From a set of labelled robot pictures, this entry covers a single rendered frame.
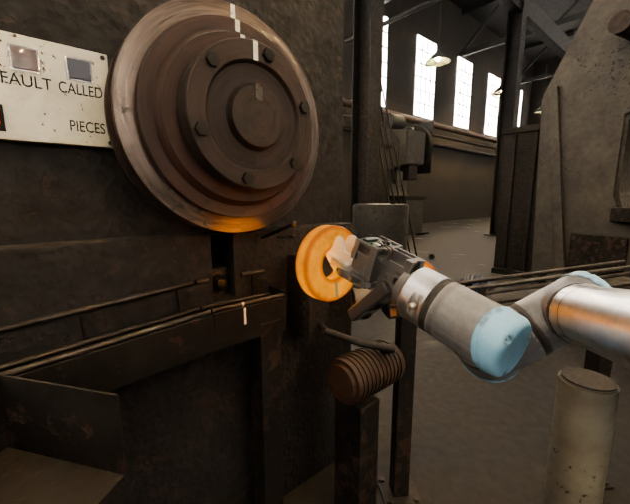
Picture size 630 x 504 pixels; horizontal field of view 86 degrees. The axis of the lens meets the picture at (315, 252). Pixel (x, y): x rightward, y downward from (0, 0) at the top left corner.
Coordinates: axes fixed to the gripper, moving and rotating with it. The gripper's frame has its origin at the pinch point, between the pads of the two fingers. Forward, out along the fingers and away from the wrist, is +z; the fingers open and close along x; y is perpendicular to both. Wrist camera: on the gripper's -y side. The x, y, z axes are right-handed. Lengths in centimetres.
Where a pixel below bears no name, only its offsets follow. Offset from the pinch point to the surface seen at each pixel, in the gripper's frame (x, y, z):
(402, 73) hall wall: -887, 205, 716
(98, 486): 44, -22, -12
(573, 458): -48, -38, -48
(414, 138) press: -673, 27, 458
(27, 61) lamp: 44, 24, 40
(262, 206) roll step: 5.6, 4.2, 18.9
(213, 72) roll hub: 19.4, 29.0, 19.1
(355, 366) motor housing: -14.8, -32.2, -3.8
